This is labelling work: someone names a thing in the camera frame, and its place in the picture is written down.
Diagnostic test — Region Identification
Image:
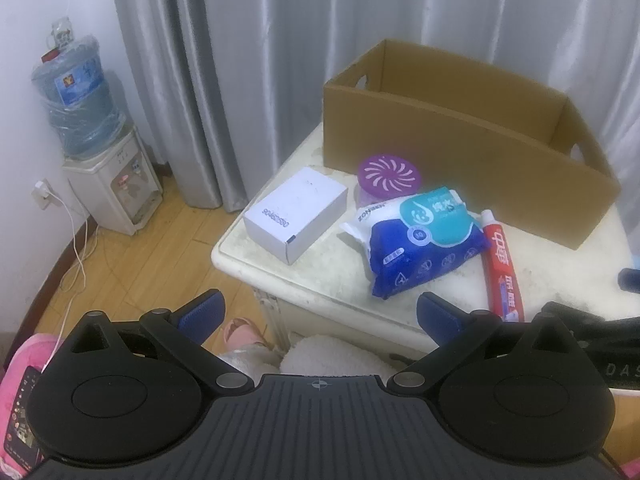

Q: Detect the teal and blue wipes packet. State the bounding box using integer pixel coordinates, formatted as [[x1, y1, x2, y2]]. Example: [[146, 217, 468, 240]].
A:
[[340, 186, 492, 300]]

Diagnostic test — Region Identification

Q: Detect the red toothpaste tube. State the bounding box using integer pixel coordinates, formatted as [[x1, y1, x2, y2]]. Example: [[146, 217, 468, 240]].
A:
[[480, 210, 526, 323]]

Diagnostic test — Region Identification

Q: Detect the pink cloth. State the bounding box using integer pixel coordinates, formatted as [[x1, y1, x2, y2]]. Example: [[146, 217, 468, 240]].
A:
[[0, 332, 56, 480]]

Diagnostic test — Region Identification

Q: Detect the person's white fluffy pants leg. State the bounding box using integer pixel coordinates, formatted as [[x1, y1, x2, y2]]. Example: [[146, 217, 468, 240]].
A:
[[215, 335, 396, 376]]

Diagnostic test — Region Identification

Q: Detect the brown cardboard box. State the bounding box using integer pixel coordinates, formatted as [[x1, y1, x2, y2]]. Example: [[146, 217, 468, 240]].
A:
[[322, 38, 621, 251]]

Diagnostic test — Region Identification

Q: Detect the pink slipper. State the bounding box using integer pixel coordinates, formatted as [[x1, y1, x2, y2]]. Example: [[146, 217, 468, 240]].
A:
[[221, 317, 275, 353]]

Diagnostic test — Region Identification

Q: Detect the white charging cable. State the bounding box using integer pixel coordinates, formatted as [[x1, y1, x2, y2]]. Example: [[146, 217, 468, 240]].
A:
[[42, 187, 101, 376]]

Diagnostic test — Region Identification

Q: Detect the white water dispenser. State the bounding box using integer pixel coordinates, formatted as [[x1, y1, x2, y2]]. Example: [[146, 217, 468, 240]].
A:
[[62, 127, 163, 237]]

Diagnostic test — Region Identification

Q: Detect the grey curtain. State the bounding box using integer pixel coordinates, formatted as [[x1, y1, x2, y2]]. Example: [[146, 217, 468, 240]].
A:
[[107, 0, 640, 211]]

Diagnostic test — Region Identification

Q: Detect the clear glass cup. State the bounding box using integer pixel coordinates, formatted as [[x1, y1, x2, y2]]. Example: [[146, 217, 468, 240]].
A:
[[47, 17, 76, 53]]

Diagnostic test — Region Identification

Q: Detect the black smartphone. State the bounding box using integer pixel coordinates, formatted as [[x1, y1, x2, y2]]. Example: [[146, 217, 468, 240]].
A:
[[4, 366, 43, 468]]

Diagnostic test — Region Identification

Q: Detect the small white box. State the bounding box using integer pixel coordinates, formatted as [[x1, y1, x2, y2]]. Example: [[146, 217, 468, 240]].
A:
[[243, 167, 349, 266]]

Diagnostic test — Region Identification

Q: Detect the white wall socket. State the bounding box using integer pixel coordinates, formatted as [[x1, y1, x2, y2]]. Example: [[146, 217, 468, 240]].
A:
[[31, 178, 53, 209]]

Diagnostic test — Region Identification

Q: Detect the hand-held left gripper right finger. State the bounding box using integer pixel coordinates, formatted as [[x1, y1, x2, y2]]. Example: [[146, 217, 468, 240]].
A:
[[387, 291, 581, 396]]

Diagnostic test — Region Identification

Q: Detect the blue water bottle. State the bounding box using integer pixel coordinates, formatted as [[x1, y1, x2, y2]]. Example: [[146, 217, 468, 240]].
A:
[[31, 34, 127, 158]]

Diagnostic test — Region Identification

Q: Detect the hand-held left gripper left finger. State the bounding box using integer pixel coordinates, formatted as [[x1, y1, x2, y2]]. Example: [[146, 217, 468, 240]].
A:
[[67, 288, 253, 396]]

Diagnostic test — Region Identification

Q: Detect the purple round air freshener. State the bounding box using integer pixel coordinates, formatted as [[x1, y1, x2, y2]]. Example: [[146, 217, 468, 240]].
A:
[[355, 154, 422, 208]]

